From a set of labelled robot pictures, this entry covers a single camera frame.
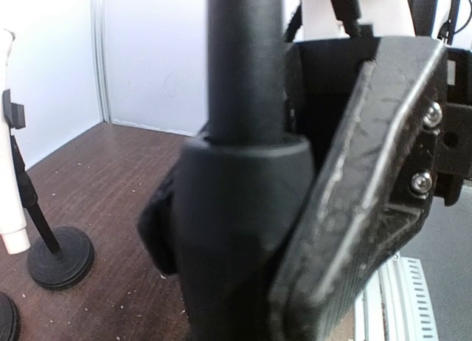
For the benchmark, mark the short black mic stand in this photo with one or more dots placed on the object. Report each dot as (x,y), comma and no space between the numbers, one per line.
(10,323)

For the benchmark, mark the right aluminium frame post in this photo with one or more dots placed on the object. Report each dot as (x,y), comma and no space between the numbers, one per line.
(99,58)

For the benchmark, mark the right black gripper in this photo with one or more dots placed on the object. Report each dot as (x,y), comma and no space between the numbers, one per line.
(349,227)

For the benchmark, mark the beige microphone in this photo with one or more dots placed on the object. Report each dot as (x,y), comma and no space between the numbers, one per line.
(13,222)

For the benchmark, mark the tall black mic stand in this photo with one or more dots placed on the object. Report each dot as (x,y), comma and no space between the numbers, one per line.
(222,215)
(57,259)

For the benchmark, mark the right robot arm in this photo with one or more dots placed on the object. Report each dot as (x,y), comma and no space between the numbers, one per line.
(366,20)

